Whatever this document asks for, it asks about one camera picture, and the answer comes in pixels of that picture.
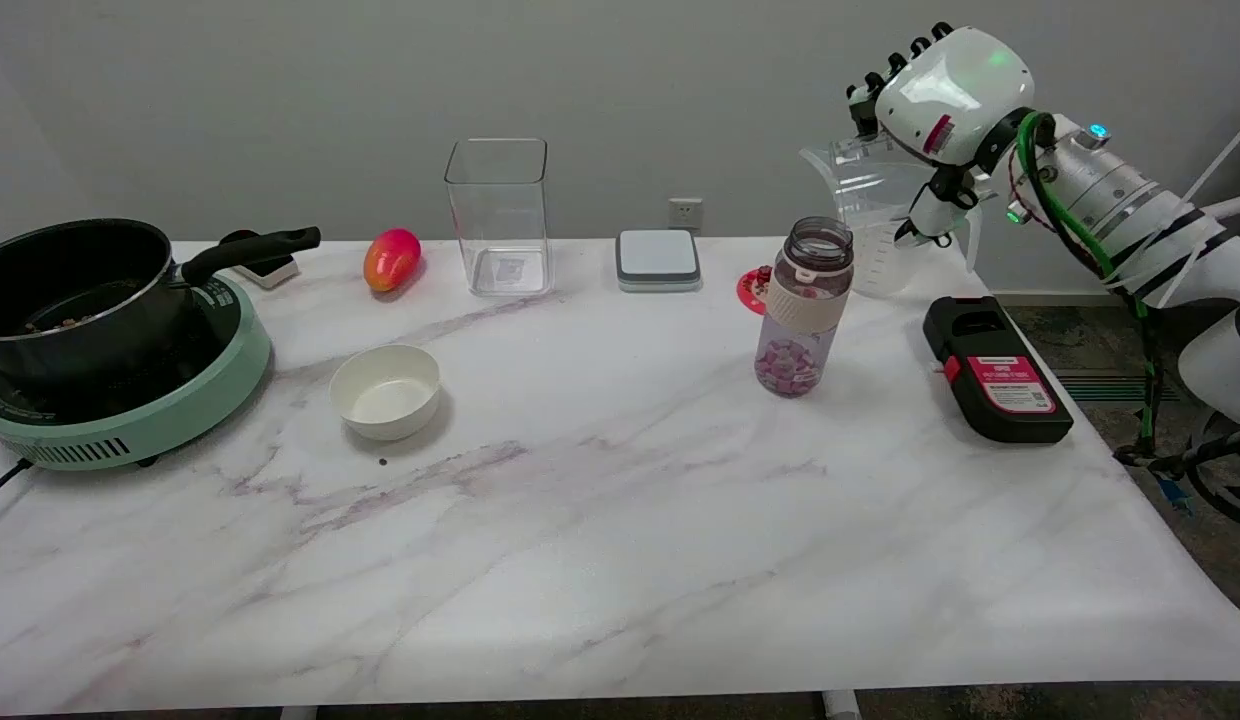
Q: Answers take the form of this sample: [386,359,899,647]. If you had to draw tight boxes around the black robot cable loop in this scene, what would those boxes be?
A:
[1113,418,1240,533]

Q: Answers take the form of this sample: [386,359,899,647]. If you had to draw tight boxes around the grey white square scale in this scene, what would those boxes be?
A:
[615,229,703,294]

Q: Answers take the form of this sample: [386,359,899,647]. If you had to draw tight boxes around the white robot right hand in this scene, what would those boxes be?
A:
[846,21,1037,250]

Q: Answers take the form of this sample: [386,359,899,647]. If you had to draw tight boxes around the green robot cable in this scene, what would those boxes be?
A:
[1016,111,1159,456]

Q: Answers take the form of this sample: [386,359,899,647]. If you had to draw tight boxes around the black box with red label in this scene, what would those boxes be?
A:
[922,295,1075,446]

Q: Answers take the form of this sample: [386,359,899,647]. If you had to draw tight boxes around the clear bottle with beige band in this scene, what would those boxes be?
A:
[754,216,856,400]

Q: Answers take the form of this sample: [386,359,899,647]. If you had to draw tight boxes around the mint green induction cooker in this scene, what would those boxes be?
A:
[0,272,274,473]

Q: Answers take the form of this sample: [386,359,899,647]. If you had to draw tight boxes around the red orange mango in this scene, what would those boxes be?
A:
[363,228,423,294]

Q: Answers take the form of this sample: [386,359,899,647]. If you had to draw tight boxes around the small white black device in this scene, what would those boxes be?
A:
[220,230,302,291]

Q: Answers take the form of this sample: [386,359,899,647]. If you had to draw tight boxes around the floor vent grille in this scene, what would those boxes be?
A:
[1054,371,1153,403]

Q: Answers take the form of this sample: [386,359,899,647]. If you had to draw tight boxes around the clear square tall container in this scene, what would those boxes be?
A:
[444,138,555,299]

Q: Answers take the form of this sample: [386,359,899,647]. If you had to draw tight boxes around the black saucepan with handle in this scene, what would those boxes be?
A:
[0,218,322,393]

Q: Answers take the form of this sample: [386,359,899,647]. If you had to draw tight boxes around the white round bowl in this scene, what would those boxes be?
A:
[329,344,443,443]

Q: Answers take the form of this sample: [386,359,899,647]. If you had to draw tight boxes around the large clear measuring jug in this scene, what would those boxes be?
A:
[800,140,984,300]

